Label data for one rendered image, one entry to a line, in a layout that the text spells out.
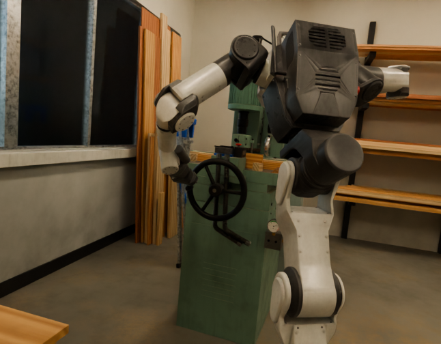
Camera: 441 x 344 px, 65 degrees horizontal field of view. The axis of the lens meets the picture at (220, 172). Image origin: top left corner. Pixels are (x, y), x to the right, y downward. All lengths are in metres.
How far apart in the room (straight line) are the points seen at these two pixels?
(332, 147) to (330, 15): 3.55
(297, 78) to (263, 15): 3.46
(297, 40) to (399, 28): 3.37
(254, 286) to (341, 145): 1.06
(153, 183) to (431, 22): 3.30
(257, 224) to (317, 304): 0.75
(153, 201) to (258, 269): 1.64
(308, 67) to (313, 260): 0.56
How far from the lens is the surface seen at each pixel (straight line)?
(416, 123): 4.31
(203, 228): 1.82
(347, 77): 1.13
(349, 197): 3.76
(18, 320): 1.13
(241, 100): 1.81
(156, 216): 3.24
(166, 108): 1.12
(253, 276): 1.81
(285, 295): 1.06
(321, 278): 1.08
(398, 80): 1.50
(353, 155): 0.96
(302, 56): 1.08
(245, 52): 1.14
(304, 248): 1.07
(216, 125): 4.37
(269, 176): 1.68
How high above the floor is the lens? 1.07
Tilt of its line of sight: 6 degrees down
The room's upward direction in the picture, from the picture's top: 5 degrees clockwise
